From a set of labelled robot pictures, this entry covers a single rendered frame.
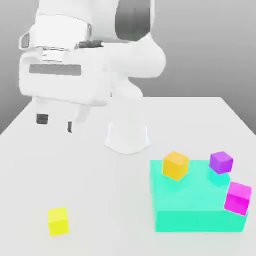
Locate small orange cube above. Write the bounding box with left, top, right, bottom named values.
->
left=162, top=151, right=190, bottom=182

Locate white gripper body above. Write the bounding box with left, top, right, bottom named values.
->
left=18, top=47, right=113, bottom=107

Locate large turquoise box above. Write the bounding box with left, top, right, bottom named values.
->
left=149, top=159, right=249, bottom=233

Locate small magenta cube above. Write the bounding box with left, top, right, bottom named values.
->
left=223, top=181, right=253, bottom=217

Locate small purple cube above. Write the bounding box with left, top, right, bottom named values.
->
left=209, top=151, right=234, bottom=176

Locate small yellow cube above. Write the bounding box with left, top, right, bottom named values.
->
left=47, top=206, right=70, bottom=237

